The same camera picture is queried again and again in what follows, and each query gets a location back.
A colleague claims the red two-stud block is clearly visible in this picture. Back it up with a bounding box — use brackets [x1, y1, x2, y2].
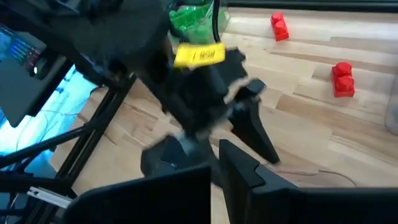
[270, 11, 290, 42]
[331, 61, 356, 98]

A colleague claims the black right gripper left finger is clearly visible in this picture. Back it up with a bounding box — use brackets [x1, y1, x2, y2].
[63, 164, 213, 224]

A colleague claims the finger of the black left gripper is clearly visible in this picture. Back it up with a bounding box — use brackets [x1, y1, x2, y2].
[141, 134, 220, 188]
[228, 79, 281, 166]

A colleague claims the lit keyboard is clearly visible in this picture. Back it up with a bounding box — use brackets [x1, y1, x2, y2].
[0, 26, 43, 74]

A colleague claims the yellow label tag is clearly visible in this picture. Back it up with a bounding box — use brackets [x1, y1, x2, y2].
[173, 42, 226, 68]

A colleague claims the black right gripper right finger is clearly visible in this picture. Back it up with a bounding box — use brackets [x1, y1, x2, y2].
[218, 139, 398, 224]

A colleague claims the black aluminium table frame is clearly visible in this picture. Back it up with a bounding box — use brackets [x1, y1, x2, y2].
[0, 73, 138, 224]

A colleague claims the clear plastic bin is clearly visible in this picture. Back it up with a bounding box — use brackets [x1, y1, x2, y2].
[167, 0, 231, 45]

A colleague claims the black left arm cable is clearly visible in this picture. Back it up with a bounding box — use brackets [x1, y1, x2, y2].
[211, 0, 222, 44]

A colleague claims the green four-stud block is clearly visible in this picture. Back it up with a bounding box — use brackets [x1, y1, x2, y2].
[183, 26, 218, 44]
[169, 2, 214, 27]

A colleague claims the silver metal bracket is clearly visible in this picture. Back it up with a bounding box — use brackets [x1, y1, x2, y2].
[26, 185, 75, 210]

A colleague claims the black mouse with blue light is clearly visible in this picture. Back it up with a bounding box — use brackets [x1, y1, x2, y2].
[29, 57, 53, 81]

